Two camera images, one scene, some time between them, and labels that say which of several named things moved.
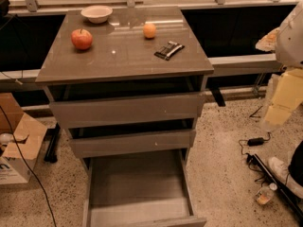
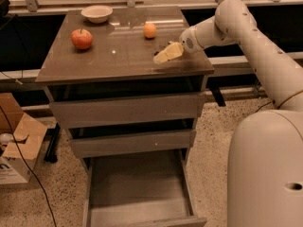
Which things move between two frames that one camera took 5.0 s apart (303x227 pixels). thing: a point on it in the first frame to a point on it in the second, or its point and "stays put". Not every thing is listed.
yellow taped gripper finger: x=287 y=96 to x=188 y=43
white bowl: x=97 y=13 stays put
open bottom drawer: x=152 y=189 stays put
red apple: x=81 y=39 stays put
